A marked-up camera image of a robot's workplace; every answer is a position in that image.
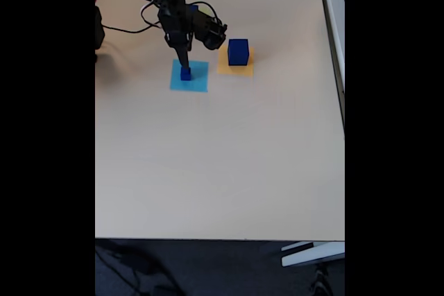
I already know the light blue paper square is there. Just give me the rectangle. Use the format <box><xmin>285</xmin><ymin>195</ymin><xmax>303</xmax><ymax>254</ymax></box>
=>
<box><xmin>169</xmin><ymin>59</ymin><xmax>210</xmax><ymax>94</ymax></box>

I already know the orange paper square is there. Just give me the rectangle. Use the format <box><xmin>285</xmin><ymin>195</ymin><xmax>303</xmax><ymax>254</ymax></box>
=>
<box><xmin>216</xmin><ymin>44</ymin><xmax>255</xmax><ymax>78</ymax></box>

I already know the large blue cube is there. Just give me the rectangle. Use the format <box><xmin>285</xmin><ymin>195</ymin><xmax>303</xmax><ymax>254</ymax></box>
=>
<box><xmin>228</xmin><ymin>38</ymin><xmax>250</xmax><ymax>67</ymax></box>

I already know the white neighbouring table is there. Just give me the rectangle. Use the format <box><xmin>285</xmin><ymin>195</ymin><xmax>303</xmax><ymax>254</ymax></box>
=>
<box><xmin>315</xmin><ymin>0</ymin><xmax>345</xmax><ymax>141</ymax></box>

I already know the white table foot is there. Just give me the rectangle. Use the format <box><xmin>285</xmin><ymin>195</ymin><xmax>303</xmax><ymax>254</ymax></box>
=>
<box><xmin>280</xmin><ymin>241</ymin><xmax>345</xmax><ymax>268</ymax></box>

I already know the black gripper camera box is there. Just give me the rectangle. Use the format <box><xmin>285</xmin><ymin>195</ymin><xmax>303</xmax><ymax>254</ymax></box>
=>
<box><xmin>192</xmin><ymin>8</ymin><xmax>229</xmax><ymax>51</ymax></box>

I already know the black camera cable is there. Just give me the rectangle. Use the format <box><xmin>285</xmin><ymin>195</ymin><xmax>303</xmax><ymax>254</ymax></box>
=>
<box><xmin>101</xmin><ymin>0</ymin><xmax>223</xmax><ymax>34</ymax></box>

